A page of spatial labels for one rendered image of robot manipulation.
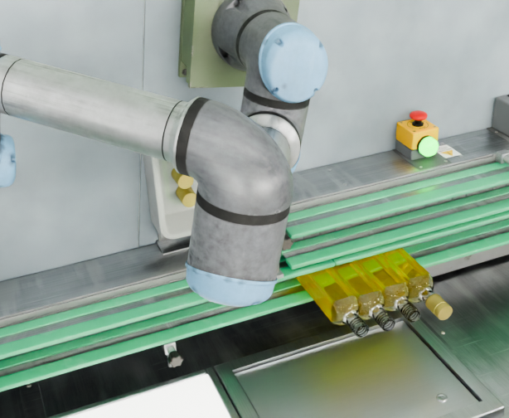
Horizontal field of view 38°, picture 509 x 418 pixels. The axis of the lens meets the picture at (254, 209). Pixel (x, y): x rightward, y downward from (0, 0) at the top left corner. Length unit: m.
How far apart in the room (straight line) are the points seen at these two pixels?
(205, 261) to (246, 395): 0.65
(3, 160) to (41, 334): 0.49
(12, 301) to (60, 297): 0.09
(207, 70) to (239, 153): 0.59
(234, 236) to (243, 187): 0.06
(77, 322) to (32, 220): 0.23
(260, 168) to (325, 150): 0.86
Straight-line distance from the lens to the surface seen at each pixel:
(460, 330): 1.75
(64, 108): 0.94
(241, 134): 0.86
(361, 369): 1.57
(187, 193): 1.53
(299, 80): 1.24
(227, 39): 1.36
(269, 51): 1.21
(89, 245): 1.60
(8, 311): 1.52
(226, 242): 0.88
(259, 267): 0.90
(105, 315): 1.48
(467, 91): 1.86
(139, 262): 1.58
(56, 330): 1.47
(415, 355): 1.62
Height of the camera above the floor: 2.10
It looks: 53 degrees down
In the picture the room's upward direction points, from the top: 140 degrees clockwise
